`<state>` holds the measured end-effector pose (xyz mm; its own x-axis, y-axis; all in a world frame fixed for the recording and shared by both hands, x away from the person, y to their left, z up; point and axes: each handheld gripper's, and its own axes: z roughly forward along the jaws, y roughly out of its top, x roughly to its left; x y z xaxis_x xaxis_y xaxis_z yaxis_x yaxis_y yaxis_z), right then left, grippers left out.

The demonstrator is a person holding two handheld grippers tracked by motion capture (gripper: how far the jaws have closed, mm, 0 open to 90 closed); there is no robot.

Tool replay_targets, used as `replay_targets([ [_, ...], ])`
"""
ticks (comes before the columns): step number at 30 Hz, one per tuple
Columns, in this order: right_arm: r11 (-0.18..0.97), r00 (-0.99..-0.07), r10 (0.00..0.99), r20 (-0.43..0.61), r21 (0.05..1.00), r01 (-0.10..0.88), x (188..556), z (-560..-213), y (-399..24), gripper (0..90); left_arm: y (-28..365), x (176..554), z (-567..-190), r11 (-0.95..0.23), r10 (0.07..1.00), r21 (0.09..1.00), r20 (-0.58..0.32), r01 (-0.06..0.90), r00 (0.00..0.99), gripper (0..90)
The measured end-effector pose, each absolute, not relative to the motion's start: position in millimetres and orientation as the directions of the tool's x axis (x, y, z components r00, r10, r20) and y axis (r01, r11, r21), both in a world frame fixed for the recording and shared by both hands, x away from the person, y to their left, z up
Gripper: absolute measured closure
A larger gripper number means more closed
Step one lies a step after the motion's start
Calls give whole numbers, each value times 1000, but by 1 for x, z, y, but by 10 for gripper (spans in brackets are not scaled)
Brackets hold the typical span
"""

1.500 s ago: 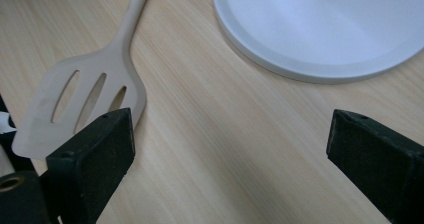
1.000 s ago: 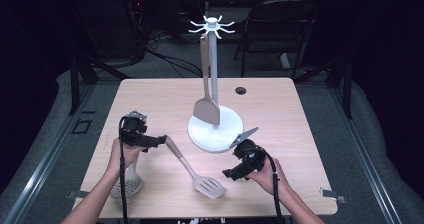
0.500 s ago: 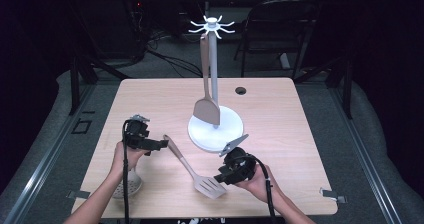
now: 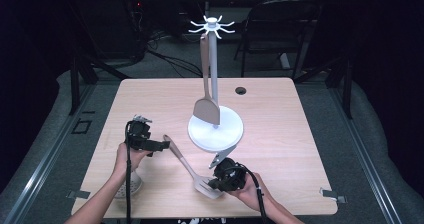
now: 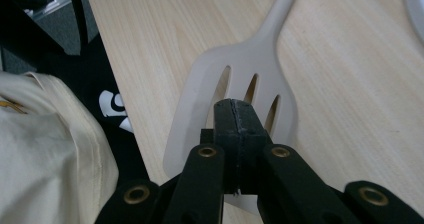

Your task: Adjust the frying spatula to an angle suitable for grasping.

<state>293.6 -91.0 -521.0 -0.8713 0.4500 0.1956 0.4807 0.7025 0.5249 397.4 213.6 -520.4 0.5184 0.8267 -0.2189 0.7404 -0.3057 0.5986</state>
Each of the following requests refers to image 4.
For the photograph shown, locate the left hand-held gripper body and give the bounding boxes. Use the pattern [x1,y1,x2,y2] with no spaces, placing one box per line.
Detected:
[124,114,165,154]

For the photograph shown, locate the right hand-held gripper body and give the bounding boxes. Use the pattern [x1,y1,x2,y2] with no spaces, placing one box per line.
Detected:
[208,144,249,192]

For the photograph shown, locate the beige slotted spatula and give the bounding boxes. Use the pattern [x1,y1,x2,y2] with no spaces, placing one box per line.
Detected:
[162,134,225,200]

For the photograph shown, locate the beige skimmer spoon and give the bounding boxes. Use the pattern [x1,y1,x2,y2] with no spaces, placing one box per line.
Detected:
[114,169,144,199]

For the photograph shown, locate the white utensil rack stand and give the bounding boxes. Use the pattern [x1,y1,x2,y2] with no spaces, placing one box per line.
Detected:
[187,15,245,154]

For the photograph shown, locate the beige solid spatula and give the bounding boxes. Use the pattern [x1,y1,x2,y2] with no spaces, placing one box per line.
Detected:
[192,33,222,126]

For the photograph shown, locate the person's left hand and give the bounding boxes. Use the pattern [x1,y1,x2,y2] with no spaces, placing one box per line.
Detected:
[114,141,154,182]

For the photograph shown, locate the person's right hand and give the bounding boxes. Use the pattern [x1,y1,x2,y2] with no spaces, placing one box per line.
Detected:
[229,173,268,212]

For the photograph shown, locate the black metal stand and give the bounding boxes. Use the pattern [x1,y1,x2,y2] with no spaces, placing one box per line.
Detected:
[293,52,355,120]
[67,50,132,117]

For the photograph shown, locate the dark equipment with red light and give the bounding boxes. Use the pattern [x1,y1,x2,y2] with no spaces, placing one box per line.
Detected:
[125,0,148,62]

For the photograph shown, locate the black folding chair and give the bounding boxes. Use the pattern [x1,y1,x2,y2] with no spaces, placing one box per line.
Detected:
[233,0,322,81]

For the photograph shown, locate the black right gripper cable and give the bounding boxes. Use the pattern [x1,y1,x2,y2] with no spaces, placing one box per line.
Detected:
[225,164,270,224]

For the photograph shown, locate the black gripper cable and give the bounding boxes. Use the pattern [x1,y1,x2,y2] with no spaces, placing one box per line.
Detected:
[123,119,134,224]
[225,164,270,224]

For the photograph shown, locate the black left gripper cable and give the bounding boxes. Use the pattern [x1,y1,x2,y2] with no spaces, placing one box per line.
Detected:
[123,119,134,224]

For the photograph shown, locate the black floor cables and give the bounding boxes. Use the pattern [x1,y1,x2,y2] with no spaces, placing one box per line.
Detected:
[145,30,205,79]

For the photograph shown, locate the grey metal table bracket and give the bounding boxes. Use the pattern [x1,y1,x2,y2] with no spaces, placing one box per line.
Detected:
[65,190,92,200]
[318,186,348,205]

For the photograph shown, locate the aluminium floor rail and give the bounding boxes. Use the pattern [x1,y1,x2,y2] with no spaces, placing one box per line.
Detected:
[0,83,98,224]
[328,83,405,224]

